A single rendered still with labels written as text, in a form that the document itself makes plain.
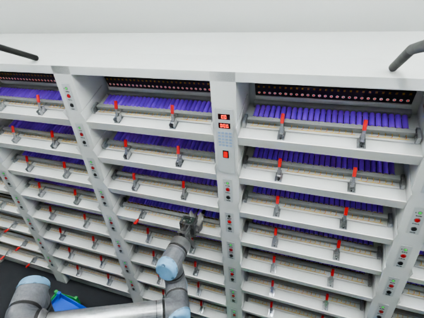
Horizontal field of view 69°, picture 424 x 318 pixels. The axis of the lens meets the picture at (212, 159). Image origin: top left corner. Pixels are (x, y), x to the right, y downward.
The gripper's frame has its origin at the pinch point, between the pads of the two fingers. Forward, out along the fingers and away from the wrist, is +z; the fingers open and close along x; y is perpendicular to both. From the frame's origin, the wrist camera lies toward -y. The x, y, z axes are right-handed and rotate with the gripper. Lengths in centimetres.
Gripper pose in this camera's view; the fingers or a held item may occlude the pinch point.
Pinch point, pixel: (199, 215)
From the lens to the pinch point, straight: 155.2
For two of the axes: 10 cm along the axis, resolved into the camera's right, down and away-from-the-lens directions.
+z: 3.3, -5.2, 7.9
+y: -0.6, -8.5, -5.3
